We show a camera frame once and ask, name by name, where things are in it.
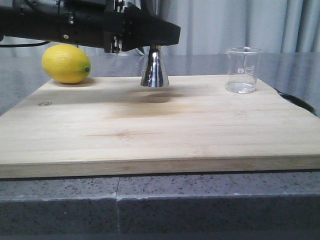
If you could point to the black board handle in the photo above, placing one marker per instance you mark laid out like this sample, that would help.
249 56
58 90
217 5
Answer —
297 101

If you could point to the wooden cutting board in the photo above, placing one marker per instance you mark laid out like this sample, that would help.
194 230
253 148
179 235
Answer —
114 126

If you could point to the steel double jigger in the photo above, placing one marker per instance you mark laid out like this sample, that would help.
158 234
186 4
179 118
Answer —
155 75

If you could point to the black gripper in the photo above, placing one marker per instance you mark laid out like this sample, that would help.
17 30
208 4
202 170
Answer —
125 29

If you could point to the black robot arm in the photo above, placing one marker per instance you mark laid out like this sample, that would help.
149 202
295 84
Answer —
77 22

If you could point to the clear glass beaker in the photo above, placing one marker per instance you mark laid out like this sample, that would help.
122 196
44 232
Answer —
242 72

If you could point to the grey curtain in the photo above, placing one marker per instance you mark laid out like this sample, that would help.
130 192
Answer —
209 27

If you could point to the yellow lemon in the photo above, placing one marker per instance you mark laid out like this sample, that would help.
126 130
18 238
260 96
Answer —
66 63

